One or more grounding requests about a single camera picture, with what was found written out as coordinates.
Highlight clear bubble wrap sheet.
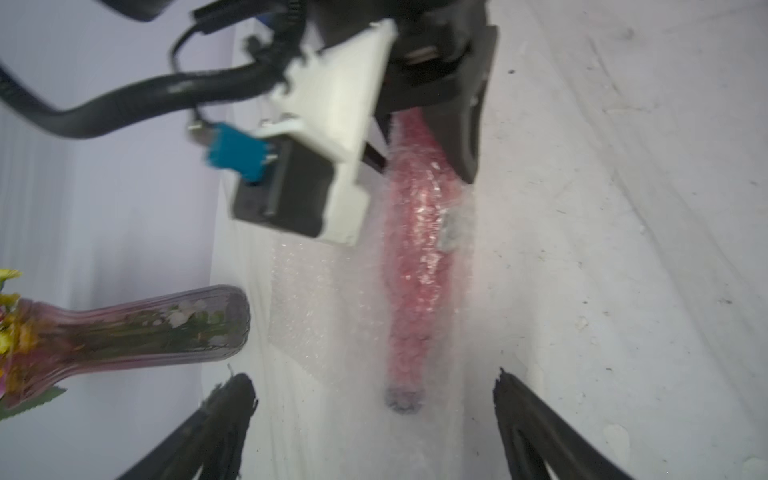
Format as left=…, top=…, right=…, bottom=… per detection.
left=268, top=108, right=538, bottom=479

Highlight purple ribbed glass vase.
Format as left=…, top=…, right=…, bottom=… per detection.
left=21, top=285, right=250, bottom=385

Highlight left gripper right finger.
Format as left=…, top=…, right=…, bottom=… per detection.
left=493, top=370, right=631, bottom=480

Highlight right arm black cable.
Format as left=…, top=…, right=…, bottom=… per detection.
left=0, top=0, right=307, bottom=140

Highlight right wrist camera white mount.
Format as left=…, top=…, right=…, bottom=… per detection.
left=188, top=17, right=400, bottom=247

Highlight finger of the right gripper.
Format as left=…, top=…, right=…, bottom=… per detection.
left=422, top=79, right=488, bottom=185

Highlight yellow artificial flowers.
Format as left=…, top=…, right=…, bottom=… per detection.
left=1, top=269, right=66, bottom=421

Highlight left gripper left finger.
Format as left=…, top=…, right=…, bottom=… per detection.
left=121, top=373, right=258, bottom=480

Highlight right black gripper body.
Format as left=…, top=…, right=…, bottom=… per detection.
left=308, top=0, right=490, bottom=114

